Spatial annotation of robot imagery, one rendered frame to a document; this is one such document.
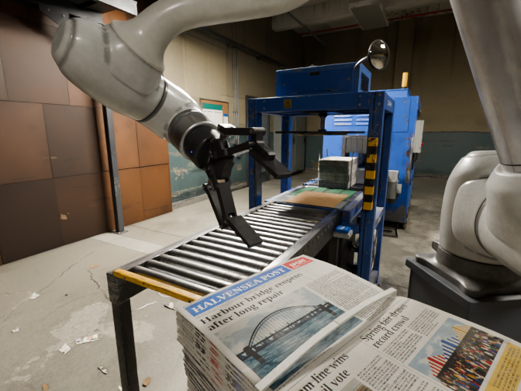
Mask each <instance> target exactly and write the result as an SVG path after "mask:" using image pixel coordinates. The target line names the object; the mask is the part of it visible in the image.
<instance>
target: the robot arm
mask: <svg viewBox="0 0 521 391"><path fill-rule="evenodd" d="M308 1H309V0H158V1H156V2H155V3H153V4H152V5H150V6H148V7H147V8H146V9H144V10H143V11H142V12H141V13H140V14H138V15H137V16H135V17H134V18H133V19H130V20H126V21H118V20H112V21H111V22H110V24H107V25H102V26H101V25H99V24H98V23H97V22H96V21H94V20H92V19H85V18H76V17H74V18H71V19H66V20H64V21H63V22H62V23H61V24H60V25H59V26H58V28H57V31H56V32H55V35H54V38H53V42H52V47H51V55H52V57H53V59H54V61H55V63H56V64H57V66H58V67H59V70H60V72H61V73H62V74H63V75H64V77H65V78H66V79H67V80H69V81H70V82H71V83H72V84H73V85H75V86H76V87H77V88H79V89H80V90H81V91H83V92H84V93H85V94H86V95H88V96H90V97H91V98H93V99H94V100H96V101H97V102H99V103H101V104H103V105H104V106H106V107H107V108H109V109H111V110H113V111H115V112H117V113H119V114H121V115H124V116H128V117H129V118H131V119H134V120H136V121H137V122H138V123H140V124H142V125H143V126H145V127H146V128H147V129H149V130H151V131H152V132H153V133H155V134H156V135H158V136H159V138H161V139H163V140H166V141H167V142H168V143H170V144H172V145H173V146H174V147H175V148H176V149H177V150H178V151H179V153H180V154H181V155H182V156H183V157H184V158H185V159H187V160H189V161H192V162H193V163H194V164H195V166H196V167H197V168H199V169H201V170H203V171H205V172H206V174H207V176H208V178H209V180H208V182H207V183H206V184H203V185H202V187H203V189H204V191H205V193H206V194H207V196H208V197H209V201H210V203H211V206H212V209H213V211H214V214H215V216H216V219H217V221H218V224H219V227H220V229H221V230H225V229H228V228H231V229H232V230H233V232H234V233H235V234H236V235H237V236H238V237H240V239H241V240H242V241H243V242H244V243H245V245H246V246H247V247H248V248H251V247H256V246H258V245H261V244H262V243H263V240H262V239H261V237H260V236H259V235H258V234H257V233H256V232H255V230H254V229H253V228H252V227H251V226H250V224H249V223H248V222H247V221H246V220H245V219H244V218H243V217H242V216H241V215H239V216H237V213H236V207H235V204H234V201H233V195H232V192H231V188H230V186H231V184H232V182H231V179H230V176H231V171H232V168H233V165H234V161H233V157H235V156H238V155H241V154H245V153H247V152H249V153H248V154H249V155H250V156H251V157H252V158H253V159H254V160H255V161H257V162H258V163H259V164H260V165H261V166H262V167H263V168H264V169H266V170H267V171H268V172H269V173H270V174H271V175H272V176H273V177H275V178H276V179H280V178H290V177H291V176H292V172H291V171H290V170H288V169H287V168H286V167H285V166H284V165H283V164H282V163H281V162H280V161H278V160H277V159H276V158H275V155H276V154H275V152H274V151H273V150H272V149H270V148H269V147H268V146H267V145H266V144H265V143H264V141H263V136H264V135H265V134H266V130H265V128H255V127H235V126H233V125H232V124H218V126H217V125H216V124H214V122H212V121H211V120H210V119H209V118H208V117H207V115H205V114H204V112H203V111H202V109H201V107H200V106H199V105H198V104H197V102H196V101H195V100H193V99H192V98H191V97H190V96H189V95H188V94H187V93H186V92H185V91H184V90H183V89H181V88H179V87H178V86H176V85H174V84H172V83H171V82H169V81H168V80H167V79H166V78H164V77H163V76H162V73H163V71H164V70H165V66H164V53H165V50H166V49H167V46H168V45H169V43H170V42H171V41H172V40H173V39H174V38H175V37H176V36H177V35H179V34H181V33H183V32H184V31H186V30H189V29H194V28H198V27H202V26H211V25H217V24H223V23H228V22H239V21H244V20H249V19H259V18H265V17H270V16H276V15H280V14H282V13H286V12H289V11H291V10H293V9H296V8H298V7H299V6H301V5H304V4H305V3H306V2H308ZM450 4H451V7H452V9H453V13H454V17H455V19H456V23H457V27H458V29H459V32H460V35H461V39H462V42H463V45H464V49H465V52H466V55H467V58H468V62H469V65H470V68H471V72H472V74H473V78H474V82H475V84H476V88H477V90H478V94H479V98H480V100H481V104H482V108H483V110H484V113H485V117H486V120H487V123H488V127H489V130H490V133H491V135H492V140H493V143H494V145H495V151H472V152H470V153H469V154H468V155H466V156H465V157H463V158H461V159H460V161H459V162H458V163H457V165H456V166H455V168H454V169H453V171H452V172H451V174H450V177H449V178H448V181H447V185H446V188H445V193H444V196H443V205H442V210H441V216H440V239H439V240H434V241H433V242H432V249H433V250H435V251H436V253H432V254H416V258H415V261H416V262H418V263H420V264H422V265H425V266H426V267H427V268H429V269H431V270H432V271H434V272H435V273H437V274H438V275H440V276H441V277H443V278H444V279H446V280H447V281H448V282H450V283H452V284H453V285H455V286H456V287H458V288H459V289H460V290H461V291H462V293H463V294H465V295H466V296H470V297H472V298H475V299H481V298H484V297H486V296H497V295H507V294H517V293H521V0H450ZM233 135H239V136H251V140H246V141H247V142H245V143H242V144H238V145H236V146H233V147H230V145H229V141H228V140H227V138H228V137H231V136H233ZM223 179H225V182H221V183H218V182H217V180H223ZM231 216H232V217H231Z"/></svg>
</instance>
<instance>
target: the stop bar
mask: <svg viewBox="0 0 521 391"><path fill-rule="evenodd" d="M112 274H113V275H114V276H115V277H118V278H121V279H124V280H126V281H129V282H132V283H135V284H137V285H141V286H143V287H146V288H148V289H152V290H154V291H157V292H160V293H163V294H165V295H167V296H171V297H174V298H175V299H179V300H182V301H184V302H186V303H191V302H194V301H196V300H197V299H200V298H202V297H203V296H199V295H196V294H194V293H191V292H187V291H185V290H183V289H179V288H176V287H173V286H171V285H167V284H164V283H162V282H158V281H155V280H153V279H149V278H146V277H144V276H142V275H138V274H135V273H132V272H128V271H126V270H123V269H121V268H118V269H116V270H114V271H113V272H112Z"/></svg>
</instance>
